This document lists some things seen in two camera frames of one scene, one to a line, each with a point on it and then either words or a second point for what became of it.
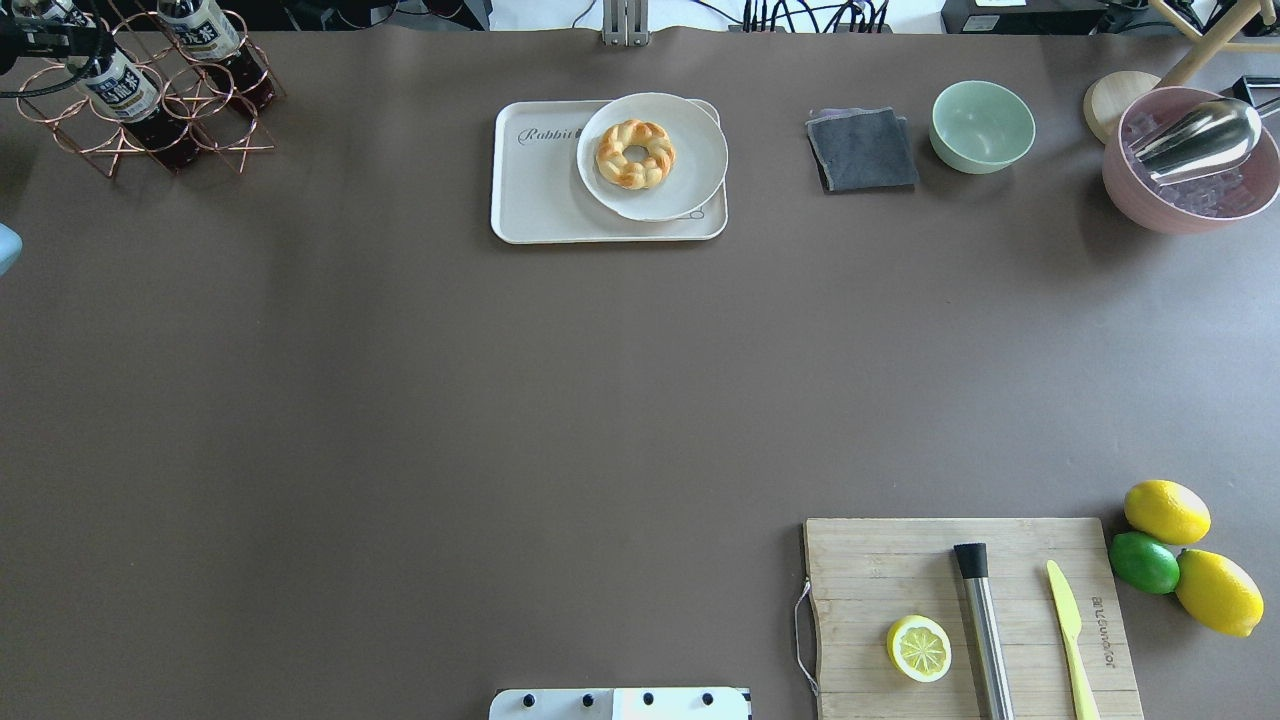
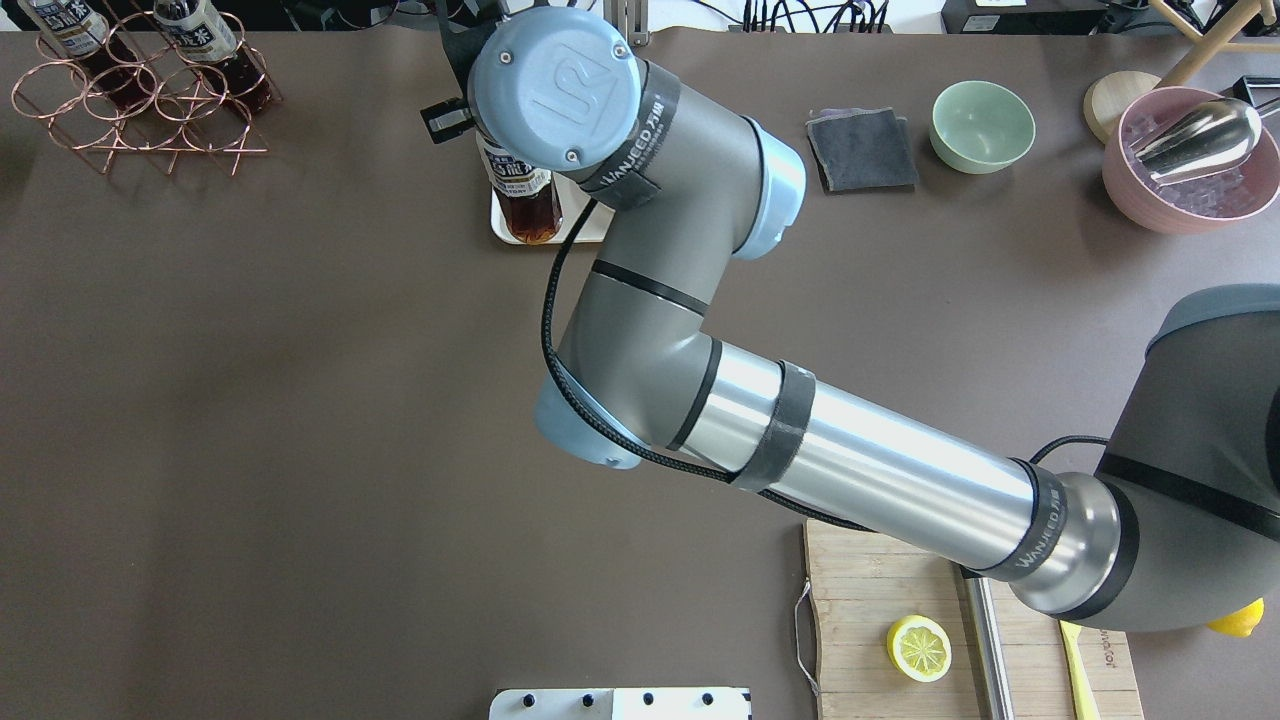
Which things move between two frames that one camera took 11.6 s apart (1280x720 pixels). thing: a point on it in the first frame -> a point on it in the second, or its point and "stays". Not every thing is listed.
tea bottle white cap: x=119 y=87 -> x=528 y=196
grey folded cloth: x=863 y=147 stays
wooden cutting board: x=867 y=575 stays
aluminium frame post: x=626 y=23 stays
